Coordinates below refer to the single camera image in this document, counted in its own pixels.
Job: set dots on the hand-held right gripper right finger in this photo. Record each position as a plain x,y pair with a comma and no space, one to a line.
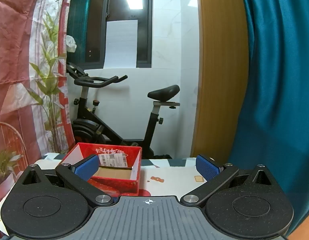
207,168

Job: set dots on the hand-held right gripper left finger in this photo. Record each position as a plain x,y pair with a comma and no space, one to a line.
87,168

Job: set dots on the red cardboard box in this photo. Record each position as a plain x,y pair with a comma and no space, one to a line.
119,186

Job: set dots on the black exercise bike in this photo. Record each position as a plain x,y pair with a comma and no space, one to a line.
87,130

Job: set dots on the printed tablecloth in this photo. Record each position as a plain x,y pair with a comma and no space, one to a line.
169,185

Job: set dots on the teal curtain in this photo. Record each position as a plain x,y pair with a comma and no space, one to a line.
277,105

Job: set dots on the wooden door panel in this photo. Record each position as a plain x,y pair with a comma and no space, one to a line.
219,67

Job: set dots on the white plastic bag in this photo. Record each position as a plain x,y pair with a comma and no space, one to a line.
71,43

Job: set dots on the white paper sheet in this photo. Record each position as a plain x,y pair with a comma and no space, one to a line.
120,45

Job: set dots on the dark framed window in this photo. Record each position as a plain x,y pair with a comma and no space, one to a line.
94,17

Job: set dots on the red plant printed wall cloth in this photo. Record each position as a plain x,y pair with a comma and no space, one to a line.
17,55

